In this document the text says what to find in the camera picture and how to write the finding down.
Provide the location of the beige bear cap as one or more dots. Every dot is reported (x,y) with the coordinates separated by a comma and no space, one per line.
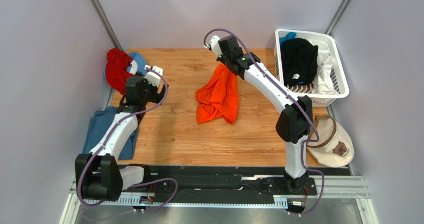
(335,147)

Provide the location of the black t shirt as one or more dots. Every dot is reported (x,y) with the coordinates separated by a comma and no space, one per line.
(299,61)

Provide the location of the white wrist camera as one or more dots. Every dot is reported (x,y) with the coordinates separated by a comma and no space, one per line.
(153,75)
(213,45)

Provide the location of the red t shirt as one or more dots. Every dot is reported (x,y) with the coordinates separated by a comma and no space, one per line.
(116,69)

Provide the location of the white t shirt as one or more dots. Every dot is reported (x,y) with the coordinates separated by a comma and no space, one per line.
(322,83)

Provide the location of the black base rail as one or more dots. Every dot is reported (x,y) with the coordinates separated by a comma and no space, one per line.
(225,185)

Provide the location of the light blue cap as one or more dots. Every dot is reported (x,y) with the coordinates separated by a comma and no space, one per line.
(137,65)

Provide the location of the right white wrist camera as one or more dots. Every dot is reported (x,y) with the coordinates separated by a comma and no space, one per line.
(213,45)

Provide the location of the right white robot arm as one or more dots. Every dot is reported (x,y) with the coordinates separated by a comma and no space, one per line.
(295,112)

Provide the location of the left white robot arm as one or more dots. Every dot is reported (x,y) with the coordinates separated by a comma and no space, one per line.
(98,176)

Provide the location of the teal blue garment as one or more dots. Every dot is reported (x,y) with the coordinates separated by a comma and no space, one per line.
(288,36)

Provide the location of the white laundry basket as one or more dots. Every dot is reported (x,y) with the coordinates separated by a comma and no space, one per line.
(337,75)

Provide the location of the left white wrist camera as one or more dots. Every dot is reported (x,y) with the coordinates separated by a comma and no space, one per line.
(153,75)

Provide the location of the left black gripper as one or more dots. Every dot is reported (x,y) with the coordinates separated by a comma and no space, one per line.
(157,98)

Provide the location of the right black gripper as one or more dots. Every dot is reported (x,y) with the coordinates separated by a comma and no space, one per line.
(229,61)

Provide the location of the folded blue t shirt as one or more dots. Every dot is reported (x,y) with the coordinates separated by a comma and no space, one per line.
(99,125)

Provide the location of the orange t shirt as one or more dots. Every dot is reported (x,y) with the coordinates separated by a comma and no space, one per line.
(219,97)

